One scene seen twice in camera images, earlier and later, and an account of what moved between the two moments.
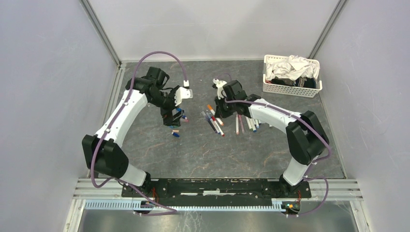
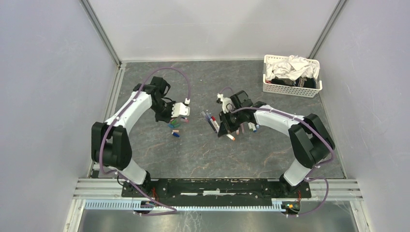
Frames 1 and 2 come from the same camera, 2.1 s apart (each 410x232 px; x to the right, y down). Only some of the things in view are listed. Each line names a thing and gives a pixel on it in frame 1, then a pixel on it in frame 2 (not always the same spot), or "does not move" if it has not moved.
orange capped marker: (211, 109) to (230, 137)
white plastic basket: (282, 89) does not move
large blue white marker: (253, 124) does not move
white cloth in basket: (293, 68) does not move
